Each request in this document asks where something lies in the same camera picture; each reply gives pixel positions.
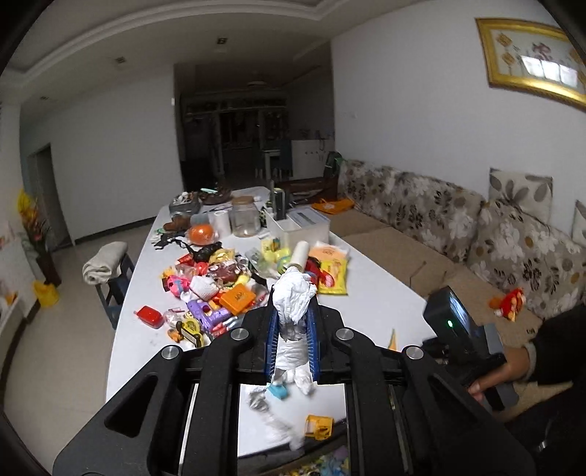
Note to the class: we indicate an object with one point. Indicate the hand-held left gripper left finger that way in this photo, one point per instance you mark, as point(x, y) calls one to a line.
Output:
point(271, 341)

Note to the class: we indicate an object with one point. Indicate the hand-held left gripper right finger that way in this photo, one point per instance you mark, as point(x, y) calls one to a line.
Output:
point(313, 341)

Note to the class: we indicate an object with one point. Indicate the white tissue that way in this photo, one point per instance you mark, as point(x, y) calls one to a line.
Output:
point(293, 297)

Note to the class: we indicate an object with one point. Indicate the yellow snack packet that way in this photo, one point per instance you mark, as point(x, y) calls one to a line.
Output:
point(333, 274)

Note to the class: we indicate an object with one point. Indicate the cardboard box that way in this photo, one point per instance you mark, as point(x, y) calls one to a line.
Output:
point(311, 464)

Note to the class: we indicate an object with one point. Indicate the person's right forearm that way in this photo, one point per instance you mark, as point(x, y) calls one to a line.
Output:
point(558, 348)

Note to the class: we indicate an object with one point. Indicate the person's right hand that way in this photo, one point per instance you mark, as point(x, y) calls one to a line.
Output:
point(508, 368)

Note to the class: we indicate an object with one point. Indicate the small blue toy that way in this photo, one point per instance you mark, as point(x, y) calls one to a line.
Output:
point(278, 392)

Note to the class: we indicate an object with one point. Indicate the orange box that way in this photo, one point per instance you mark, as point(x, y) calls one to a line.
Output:
point(237, 298)

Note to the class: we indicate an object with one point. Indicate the red plush toy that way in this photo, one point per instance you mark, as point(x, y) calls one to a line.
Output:
point(510, 304)

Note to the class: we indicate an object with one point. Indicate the purple toy gun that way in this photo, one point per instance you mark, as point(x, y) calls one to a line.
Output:
point(206, 316)

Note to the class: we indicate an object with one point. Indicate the yellow toy truck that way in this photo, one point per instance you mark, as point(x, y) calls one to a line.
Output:
point(319, 428)

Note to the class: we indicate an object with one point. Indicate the white waffle cloth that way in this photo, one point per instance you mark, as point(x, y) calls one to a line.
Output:
point(203, 287)

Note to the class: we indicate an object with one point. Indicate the pink toy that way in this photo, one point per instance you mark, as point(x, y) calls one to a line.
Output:
point(178, 284)

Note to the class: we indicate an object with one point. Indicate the black dinosaur toy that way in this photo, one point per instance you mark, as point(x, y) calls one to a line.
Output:
point(203, 251)

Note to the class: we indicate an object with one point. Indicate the floral sofa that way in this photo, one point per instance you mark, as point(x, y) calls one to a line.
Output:
point(412, 215)

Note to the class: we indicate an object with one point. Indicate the white storage box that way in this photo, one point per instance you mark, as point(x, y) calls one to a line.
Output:
point(300, 226)

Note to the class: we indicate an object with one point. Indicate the red lidded box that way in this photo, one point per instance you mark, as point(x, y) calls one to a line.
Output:
point(150, 316)

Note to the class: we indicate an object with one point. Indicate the glass jar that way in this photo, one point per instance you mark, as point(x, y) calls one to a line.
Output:
point(245, 219)

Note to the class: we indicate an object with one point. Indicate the orange ball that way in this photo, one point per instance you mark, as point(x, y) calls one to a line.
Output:
point(202, 234)

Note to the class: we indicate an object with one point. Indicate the orange bag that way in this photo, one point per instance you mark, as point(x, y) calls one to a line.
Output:
point(333, 206)

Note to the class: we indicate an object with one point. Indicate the black bottle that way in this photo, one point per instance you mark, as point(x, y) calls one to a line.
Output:
point(278, 201)

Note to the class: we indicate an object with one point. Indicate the leaf print cushion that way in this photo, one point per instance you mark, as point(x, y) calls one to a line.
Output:
point(580, 226)
point(519, 194)

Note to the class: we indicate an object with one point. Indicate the grey tray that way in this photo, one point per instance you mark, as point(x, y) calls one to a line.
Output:
point(184, 204)

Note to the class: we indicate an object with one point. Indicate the dark stool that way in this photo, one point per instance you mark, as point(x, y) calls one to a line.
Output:
point(116, 293)

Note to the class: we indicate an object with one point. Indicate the yellow bin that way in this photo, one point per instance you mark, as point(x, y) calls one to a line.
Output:
point(46, 294)

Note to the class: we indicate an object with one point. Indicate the dark flower pot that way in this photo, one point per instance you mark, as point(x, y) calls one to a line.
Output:
point(49, 270)

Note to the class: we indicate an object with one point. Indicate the white low cabinet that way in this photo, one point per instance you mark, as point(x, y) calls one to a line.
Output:
point(13, 279)

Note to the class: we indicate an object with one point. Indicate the yellow flowers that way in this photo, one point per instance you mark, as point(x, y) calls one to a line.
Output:
point(33, 219)

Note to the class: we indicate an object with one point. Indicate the gold framed picture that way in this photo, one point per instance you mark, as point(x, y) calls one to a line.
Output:
point(526, 59)

